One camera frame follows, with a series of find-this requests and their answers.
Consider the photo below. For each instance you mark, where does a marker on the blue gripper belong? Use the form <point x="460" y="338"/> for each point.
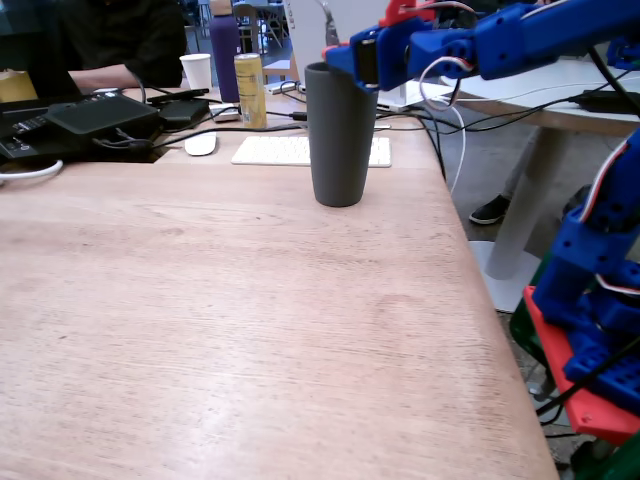
<point x="369" y="59"/>

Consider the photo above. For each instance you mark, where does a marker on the bare person forearm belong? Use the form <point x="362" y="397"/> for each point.
<point x="100" y="77"/>

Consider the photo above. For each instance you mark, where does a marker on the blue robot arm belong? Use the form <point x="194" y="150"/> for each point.
<point x="525" y="35"/>

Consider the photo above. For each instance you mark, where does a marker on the white display panel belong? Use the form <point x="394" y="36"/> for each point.
<point x="310" y="30"/>

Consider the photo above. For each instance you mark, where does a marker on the tall gray cup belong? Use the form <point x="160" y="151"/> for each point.
<point x="340" y="150"/>

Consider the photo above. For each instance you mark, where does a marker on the yellow drink can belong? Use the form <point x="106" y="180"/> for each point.
<point x="250" y="90"/>

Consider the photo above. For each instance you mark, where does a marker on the purple bottle wooden cap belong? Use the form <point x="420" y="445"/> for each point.
<point x="225" y="55"/>

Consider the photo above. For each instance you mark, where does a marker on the white keyboard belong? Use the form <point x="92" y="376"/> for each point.
<point x="270" y="150"/>

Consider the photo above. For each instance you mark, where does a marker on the white paper cup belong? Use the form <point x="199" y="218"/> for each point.
<point x="196" y="72"/>

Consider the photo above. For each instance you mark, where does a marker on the white computer mouse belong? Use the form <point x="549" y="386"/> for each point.
<point x="201" y="145"/>

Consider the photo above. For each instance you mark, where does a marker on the black pouch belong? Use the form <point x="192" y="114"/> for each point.
<point x="182" y="114"/>

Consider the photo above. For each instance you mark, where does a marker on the black shoe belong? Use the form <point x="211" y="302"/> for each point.
<point x="490" y="211"/>

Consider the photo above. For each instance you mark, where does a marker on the person torso black shirt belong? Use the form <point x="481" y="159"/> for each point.
<point x="125" y="35"/>

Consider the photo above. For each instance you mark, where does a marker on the black box device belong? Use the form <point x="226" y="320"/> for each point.
<point x="100" y="120"/>

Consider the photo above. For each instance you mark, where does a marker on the black power adapter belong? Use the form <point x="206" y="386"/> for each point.
<point x="607" y="101"/>

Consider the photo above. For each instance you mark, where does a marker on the yellow bag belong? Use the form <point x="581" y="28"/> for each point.
<point x="15" y="87"/>

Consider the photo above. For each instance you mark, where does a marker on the green table clamp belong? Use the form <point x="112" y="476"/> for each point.
<point x="525" y="335"/>

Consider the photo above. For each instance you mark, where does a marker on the red camera mount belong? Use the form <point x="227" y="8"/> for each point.
<point x="395" y="15"/>

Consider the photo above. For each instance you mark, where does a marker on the red robot base plate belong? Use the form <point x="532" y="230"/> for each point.
<point x="595" y="415"/>

